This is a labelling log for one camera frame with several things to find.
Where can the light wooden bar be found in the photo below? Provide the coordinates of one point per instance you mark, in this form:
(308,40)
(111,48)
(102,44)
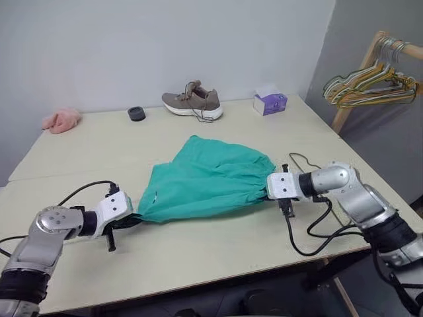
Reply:
(347,297)

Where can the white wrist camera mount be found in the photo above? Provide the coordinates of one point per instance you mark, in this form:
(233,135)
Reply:
(284,185)
(114,204)

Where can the black round lid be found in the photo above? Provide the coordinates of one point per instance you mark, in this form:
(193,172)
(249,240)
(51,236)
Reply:
(136,114)

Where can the green shorts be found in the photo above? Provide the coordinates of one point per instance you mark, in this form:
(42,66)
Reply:
(205,185)

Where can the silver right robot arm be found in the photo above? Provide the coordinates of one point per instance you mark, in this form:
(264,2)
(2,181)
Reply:
(363,201)

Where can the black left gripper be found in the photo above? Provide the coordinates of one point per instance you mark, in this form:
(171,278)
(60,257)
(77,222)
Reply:
(111,242)

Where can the taupe sneaker with white sole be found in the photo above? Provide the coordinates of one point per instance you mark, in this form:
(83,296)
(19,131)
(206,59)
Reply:
(195,104)

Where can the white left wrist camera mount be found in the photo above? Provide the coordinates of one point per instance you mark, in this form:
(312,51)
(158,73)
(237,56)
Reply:
(114,204)

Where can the purple and white tissue box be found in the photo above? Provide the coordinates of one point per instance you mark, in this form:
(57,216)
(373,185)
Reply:
(272,104)

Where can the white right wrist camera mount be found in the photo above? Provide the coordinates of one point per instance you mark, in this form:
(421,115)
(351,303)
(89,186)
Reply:
(284,185)

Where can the large dark rounded shape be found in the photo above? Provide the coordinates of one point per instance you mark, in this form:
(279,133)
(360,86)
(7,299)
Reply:
(264,303)

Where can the wooden clothes rack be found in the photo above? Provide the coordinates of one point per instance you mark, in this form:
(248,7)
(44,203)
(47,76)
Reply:
(413,49)

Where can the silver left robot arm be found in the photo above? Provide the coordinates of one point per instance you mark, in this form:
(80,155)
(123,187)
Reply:
(39,241)

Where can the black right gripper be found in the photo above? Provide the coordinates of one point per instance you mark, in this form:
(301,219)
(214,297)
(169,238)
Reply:
(287,206)

